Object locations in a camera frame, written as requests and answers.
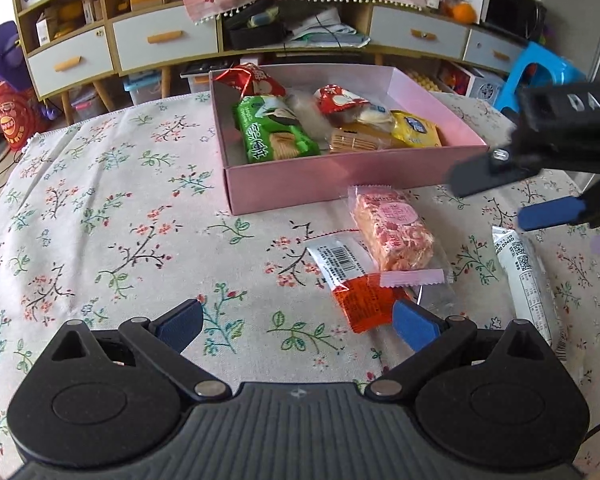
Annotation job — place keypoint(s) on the white long snack pack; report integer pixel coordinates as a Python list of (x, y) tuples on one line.
[(529, 286)]

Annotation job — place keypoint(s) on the orange fruit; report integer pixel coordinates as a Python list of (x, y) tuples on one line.
[(464, 13)]

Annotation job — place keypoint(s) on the red white snack pack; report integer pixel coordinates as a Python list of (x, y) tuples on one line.
[(250, 80), (332, 99)]

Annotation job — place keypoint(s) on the pink rice crisp pack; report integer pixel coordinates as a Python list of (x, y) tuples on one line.
[(405, 251)]

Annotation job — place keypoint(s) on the brown biscuit clear pack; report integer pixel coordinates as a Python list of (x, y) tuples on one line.
[(345, 141)]

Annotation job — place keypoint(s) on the clear white cake pack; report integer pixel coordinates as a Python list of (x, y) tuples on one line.
[(313, 122)]

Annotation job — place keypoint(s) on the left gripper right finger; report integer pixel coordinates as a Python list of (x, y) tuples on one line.
[(436, 344)]

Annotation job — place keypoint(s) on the yellow cracker snack pack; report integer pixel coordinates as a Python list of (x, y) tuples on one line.
[(414, 131)]

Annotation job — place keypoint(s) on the black microwave oven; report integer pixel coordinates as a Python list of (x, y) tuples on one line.
[(523, 19)]

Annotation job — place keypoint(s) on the purple hat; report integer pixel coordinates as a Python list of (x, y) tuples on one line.
[(13, 66)]

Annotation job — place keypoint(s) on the orange silver snack pack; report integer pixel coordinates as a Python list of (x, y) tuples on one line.
[(352, 276)]

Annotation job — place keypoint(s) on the wooden white TV cabinet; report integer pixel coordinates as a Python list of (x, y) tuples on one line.
[(67, 43)]

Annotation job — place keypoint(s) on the green cracker snack pack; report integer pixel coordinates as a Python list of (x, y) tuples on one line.
[(271, 131)]

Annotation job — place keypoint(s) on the blue plastic stool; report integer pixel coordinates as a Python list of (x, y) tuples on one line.
[(535, 67)]

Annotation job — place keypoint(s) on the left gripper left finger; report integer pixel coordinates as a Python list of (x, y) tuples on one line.
[(159, 344)]

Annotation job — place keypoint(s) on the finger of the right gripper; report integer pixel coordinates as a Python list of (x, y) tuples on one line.
[(494, 169), (565, 210)]

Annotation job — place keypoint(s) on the white blue bread pack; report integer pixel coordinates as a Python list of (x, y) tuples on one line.
[(377, 117)]

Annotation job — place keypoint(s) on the yellow egg tray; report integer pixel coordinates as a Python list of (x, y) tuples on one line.
[(424, 81)]

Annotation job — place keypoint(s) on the yellow wafer snack pack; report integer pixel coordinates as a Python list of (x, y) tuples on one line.
[(385, 140)]

